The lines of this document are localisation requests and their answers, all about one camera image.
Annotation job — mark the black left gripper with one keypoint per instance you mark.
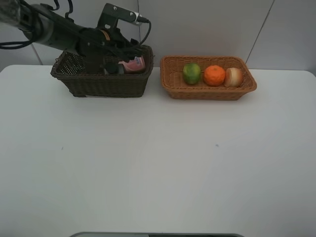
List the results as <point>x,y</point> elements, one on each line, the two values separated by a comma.
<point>100,46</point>

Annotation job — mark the pink lotion bottle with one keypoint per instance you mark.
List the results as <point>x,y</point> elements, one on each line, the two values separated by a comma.
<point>136,65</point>

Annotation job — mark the green lime fruit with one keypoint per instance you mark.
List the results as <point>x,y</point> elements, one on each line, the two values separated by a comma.
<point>191,73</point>

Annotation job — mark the orange tangerine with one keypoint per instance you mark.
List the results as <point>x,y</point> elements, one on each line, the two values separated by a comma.
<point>214,75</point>

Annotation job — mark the red orange half fruit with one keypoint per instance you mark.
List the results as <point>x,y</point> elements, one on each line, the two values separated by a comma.
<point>233,77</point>

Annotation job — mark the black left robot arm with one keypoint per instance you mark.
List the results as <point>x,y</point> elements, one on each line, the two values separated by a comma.
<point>41,24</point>

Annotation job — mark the light orange wicker basket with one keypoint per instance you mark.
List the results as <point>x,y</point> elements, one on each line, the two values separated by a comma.
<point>171,75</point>

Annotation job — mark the dark brown wicker basket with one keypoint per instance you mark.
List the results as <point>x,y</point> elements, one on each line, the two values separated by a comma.
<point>83,79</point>

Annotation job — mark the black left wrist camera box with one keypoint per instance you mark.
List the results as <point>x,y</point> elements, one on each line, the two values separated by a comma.
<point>111,14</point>

